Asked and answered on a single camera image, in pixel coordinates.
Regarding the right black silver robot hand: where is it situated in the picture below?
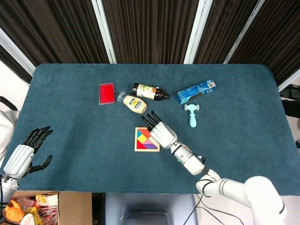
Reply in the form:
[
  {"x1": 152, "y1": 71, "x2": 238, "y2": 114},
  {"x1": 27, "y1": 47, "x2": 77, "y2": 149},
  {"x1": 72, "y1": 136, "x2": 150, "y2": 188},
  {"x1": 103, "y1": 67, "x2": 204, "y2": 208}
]
[{"x1": 141, "y1": 110, "x2": 178, "y2": 150}]

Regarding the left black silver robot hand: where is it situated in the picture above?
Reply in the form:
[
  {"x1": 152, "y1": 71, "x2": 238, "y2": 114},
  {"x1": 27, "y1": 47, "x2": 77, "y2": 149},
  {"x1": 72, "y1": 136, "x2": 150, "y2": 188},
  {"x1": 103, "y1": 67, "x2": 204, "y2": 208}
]
[{"x1": 3, "y1": 126, "x2": 54, "y2": 180}]

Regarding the orange triangle tangram piece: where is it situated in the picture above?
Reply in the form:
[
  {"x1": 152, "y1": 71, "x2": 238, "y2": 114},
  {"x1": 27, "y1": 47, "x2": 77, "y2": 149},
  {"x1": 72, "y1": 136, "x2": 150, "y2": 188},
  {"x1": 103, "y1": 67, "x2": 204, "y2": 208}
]
[{"x1": 137, "y1": 128, "x2": 151, "y2": 140}]

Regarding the light blue toy hammer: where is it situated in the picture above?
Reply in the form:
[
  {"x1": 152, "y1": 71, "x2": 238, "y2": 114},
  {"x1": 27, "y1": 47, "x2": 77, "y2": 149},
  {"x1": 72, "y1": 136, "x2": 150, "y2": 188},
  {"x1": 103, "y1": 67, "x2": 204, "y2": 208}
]
[{"x1": 184, "y1": 103, "x2": 201, "y2": 128}]

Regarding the cream mayonnaise squeeze bottle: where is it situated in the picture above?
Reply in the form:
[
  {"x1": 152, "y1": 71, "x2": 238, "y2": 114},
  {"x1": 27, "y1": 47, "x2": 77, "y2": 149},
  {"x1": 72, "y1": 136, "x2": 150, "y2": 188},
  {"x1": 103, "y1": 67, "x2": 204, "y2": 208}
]
[{"x1": 116, "y1": 90, "x2": 148, "y2": 115}]

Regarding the dark brown sauce bottle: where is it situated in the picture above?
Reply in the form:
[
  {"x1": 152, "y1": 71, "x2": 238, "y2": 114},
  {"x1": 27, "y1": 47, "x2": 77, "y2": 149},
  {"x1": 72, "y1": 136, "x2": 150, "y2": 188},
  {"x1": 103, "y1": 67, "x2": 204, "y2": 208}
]
[{"x1": 131, "y1": 82, "x2": 170, "y2": 102}]

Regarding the red yellow snack packet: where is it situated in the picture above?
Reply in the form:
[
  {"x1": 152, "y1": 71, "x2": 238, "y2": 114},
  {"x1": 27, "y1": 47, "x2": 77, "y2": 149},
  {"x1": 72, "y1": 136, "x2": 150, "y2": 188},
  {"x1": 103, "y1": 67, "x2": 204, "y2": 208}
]
[{"x1": 35, "y1": 192, "x2": 59, "y2": 209}]

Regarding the orange plastic toy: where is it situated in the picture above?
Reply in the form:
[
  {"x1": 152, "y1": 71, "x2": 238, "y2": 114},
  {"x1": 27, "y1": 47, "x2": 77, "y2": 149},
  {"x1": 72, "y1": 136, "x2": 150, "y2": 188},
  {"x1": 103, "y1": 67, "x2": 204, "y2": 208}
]
[{"x1": 4, "y1": 199, "x2": 25, "y2": 221}]

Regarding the blue cookie box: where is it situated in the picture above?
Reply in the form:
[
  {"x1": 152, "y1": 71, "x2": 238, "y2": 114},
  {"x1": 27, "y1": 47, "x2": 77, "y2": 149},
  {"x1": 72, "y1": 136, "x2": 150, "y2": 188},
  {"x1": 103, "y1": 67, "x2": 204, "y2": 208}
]
[{"x1": 177, "y1": 79, "x2": 217, "y2": 105}]

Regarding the black curved bar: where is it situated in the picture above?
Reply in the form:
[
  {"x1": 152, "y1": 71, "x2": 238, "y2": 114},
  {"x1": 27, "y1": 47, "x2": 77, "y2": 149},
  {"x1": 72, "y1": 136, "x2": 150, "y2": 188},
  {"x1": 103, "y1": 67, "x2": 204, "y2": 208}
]
[{"x1": 0, "y1": 96, "x2": 18, "y2": 111}]

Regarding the white plastic object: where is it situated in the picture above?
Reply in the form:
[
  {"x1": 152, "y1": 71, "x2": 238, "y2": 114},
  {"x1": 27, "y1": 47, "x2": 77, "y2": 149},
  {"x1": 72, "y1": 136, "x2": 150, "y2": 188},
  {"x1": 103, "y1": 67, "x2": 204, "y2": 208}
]
[{"x1": 22, "y1": 214, "x2": 36, "y2": 225}]

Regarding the teal table cloth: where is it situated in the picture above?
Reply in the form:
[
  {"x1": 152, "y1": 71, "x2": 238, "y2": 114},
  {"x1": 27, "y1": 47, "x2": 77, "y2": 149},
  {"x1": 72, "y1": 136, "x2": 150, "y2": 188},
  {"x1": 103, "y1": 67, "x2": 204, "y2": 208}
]
[{"x1": 0, "y1": 63, "x2": 297, "y2": 196}]

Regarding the red ink pad case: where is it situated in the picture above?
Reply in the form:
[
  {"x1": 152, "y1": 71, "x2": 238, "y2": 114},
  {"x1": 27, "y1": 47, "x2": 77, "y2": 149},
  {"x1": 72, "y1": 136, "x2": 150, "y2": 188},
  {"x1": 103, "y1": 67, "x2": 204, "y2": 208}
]
[{"x1": 97, "y1": 82, "x2": 117, "y2": 105}]

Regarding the grey blue chair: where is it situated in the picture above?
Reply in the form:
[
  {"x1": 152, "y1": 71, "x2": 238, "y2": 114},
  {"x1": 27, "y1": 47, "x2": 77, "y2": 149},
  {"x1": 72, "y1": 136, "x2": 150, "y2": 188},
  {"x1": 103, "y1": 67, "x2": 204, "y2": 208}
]
[{"x1": 105, "y1": 192, "x2": 199, "y2": 225}]

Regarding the brown cardboard box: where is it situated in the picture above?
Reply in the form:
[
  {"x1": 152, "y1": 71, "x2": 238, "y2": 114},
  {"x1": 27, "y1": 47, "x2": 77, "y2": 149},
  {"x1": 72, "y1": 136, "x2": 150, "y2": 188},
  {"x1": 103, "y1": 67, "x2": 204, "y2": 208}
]
[{"x1": 14, "y1": 191, "x2": 92, "y2": 225}]

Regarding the dark folding screen panel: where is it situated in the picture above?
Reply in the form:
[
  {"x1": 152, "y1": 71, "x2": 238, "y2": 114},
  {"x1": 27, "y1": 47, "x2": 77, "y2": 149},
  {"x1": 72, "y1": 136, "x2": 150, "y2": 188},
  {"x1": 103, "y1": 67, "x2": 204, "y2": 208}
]
[
  {"x1": 92, "y1": 0, "x2": 211, "y2": 64},
  {"x1": 0, "y1": 28, "x2": 36, "y2": 84},
  {"x1": 185, "y1": 0, "x2": 265, "y2": 64},
  {"x1": 0, "y1": 0, "x2": 117, "y2": 68},
  {"x1": 225, "y1": 0, "x2": 300, "y2": 92}
]

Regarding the colourful tangram puzzle tray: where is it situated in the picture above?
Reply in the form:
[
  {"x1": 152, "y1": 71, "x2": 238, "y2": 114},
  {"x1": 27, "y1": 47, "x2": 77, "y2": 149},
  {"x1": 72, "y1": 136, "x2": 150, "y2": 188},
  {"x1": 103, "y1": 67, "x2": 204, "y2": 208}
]
[{"x1": 134, "y1": 127, "x2": 161, "y2": 152}]

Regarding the black floor cable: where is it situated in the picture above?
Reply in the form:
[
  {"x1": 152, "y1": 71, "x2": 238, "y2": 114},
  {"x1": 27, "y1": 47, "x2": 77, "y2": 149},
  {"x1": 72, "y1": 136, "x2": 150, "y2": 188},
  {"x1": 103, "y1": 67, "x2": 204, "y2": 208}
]
[{"x1": 192, "y1": 194, "x2": 235, "y2": 225}]

